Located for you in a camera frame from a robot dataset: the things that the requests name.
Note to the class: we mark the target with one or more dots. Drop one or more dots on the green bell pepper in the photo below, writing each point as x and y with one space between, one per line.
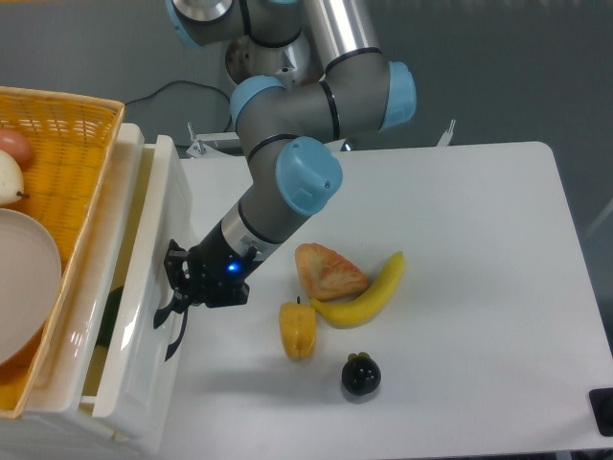
109 317

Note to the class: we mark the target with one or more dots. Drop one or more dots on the white pear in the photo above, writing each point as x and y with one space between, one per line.
12 188

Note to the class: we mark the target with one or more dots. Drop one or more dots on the red apple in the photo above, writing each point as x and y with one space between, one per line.
17 146

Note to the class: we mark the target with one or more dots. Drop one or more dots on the white drawer cabinet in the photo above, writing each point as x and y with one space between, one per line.
53 426

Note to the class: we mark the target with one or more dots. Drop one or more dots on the beige plate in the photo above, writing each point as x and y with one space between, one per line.
30 278

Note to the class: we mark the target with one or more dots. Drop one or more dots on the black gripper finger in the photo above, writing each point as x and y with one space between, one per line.
180 302

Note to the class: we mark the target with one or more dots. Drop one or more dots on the orange woven basket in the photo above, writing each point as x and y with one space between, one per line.
73 137

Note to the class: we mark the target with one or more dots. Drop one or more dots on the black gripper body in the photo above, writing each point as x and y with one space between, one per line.
212 273

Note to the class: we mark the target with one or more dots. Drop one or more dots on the yellow bell pepper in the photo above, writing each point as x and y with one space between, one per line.
298 329

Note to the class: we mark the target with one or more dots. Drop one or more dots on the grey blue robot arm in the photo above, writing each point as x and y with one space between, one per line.
285 132

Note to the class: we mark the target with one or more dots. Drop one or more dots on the yellow banana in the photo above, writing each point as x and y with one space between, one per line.
370 303

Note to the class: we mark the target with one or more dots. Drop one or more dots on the black object at table edge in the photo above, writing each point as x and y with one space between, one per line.
601 400

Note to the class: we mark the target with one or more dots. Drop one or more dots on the dark purple mangosteen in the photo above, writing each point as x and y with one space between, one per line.
360 375

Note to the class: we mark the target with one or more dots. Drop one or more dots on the brown pastry bread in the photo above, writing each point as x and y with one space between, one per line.
326 275

